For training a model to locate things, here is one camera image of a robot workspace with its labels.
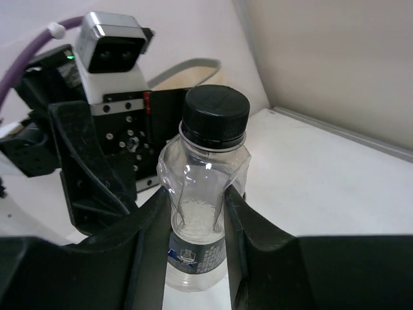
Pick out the aluminium frame rail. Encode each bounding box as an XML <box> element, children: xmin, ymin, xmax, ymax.
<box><xmin>271</xmin><ymin>107</ymin><xmax>412</xmax><ymax>163</ymax></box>

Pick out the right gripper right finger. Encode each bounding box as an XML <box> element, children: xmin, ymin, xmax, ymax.
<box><xmin>224</xmin><ymin>187</ymin><xmax>412</xmax><ymax>309</ymax></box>

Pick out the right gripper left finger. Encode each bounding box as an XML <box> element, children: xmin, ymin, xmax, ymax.
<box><xmin>1</xmin><ymin>188</ymin><xmax>170</xmax><ymax>309</ymax></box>

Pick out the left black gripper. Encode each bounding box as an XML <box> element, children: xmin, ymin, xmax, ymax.
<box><xmin>15</xmin><ymin>45</ymin><xmax>189</xmax><ymax>236</ymax></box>

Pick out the beige bin with grey rim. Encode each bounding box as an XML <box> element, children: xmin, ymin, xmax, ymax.
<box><xmin>148</xmin><ymin>58</ymin><xmax>227</xmax><ymax>90</ymax></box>

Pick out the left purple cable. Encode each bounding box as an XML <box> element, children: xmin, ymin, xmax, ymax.
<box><xmin>0</xmin><ymin>15</ymin><xmax>85</xmax><ymax>110</ymax></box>

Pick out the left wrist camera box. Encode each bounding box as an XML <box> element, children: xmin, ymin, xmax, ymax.
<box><xmin>74</xmin><ymin>12</ymin><xmax>154</xmax><ymax>105</ymax></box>

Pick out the black cap small bottle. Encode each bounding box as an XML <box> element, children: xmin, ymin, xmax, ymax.
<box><xmin>157</xmin><ymin>85</ymin><xmax>251</xmax><ymax>292</ymax></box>

